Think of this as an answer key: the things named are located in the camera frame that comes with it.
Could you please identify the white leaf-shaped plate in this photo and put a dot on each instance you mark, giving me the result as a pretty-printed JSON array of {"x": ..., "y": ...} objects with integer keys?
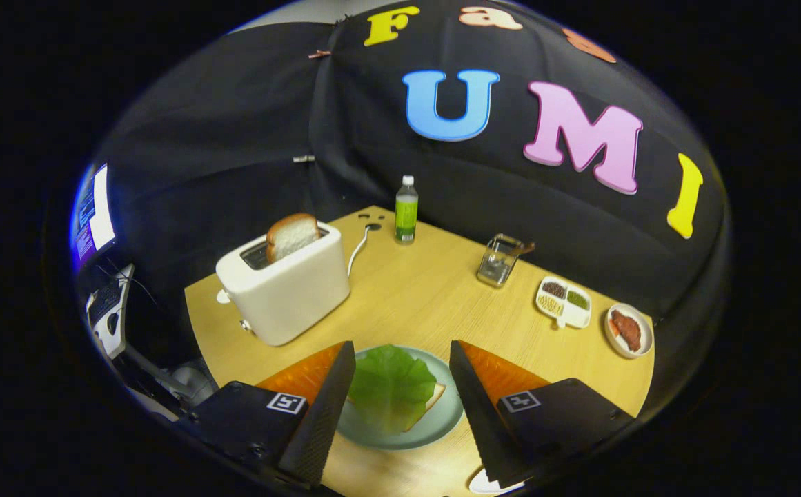
[{"x": 483, "y": 484}]

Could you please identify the white and black device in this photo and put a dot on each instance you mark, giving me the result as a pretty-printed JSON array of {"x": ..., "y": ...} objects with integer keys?
[{"x": 107, "y": 317}]

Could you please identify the grey metal stand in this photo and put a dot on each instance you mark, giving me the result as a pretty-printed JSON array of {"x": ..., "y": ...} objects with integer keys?
[{"x": 190, "y": 383}]

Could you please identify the computer monitor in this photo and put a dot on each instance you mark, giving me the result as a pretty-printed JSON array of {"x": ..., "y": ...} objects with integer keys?
[{"x": 100, "y": 207}]

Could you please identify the green label plastic bottle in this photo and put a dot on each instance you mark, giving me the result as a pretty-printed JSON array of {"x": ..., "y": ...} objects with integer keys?
[{"x": 406, "y": 214}]

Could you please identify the pile of dark beans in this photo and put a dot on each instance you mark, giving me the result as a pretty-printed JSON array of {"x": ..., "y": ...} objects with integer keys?
[{"x": 555, "y": 289}]

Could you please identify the pile of yellow soybeans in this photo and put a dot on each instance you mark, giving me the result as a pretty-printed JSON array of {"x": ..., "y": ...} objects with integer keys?
[{"x": 548, "y": 304}]

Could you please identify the white divided dish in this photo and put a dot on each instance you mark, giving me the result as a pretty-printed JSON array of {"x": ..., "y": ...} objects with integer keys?
[{"x": 575, "y": 317}]

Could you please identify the red meat slice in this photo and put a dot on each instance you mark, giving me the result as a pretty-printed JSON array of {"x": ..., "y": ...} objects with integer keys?
[{"x": 626, "y": 330}]

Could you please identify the black backdrop cloth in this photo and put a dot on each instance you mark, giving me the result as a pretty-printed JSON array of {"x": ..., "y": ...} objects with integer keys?
[{"x": 234, "y": 124}]

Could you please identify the green lettuce leaf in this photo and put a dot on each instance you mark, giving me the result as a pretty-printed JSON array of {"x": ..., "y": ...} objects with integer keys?
[{"x": 390, "y": 386}]

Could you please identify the white toaster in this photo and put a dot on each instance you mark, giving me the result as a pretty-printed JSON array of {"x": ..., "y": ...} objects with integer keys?
[{"x": 290, "y": 297}]

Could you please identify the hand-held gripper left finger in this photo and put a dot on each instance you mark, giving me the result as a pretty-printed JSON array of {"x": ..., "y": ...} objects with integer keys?
[{"x": 317, "y": 428}]

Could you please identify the white bread slice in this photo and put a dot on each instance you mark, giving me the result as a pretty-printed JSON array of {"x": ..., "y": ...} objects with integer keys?
[
  {"x": 433, "y": 400},
  {"x": 293, "y": 236}
]

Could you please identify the pale green round plate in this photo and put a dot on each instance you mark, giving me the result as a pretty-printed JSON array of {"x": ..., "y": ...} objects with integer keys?
[{"x": 441, "y": 421}]

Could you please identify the red clip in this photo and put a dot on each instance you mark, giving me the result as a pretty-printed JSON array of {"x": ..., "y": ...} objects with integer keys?
[{"x": 319, "y": 54}]

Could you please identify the white oval meat plate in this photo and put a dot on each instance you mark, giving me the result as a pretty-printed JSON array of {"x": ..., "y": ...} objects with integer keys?
[{"x": 646, "y": 331}]

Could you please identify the pile of green beans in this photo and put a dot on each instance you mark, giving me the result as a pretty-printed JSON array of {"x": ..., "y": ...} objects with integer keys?
[{"x": 577, "y": 299}]

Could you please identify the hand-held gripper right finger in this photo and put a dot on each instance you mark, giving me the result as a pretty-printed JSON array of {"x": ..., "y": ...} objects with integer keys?
[{"x": 483, "y": 421}]

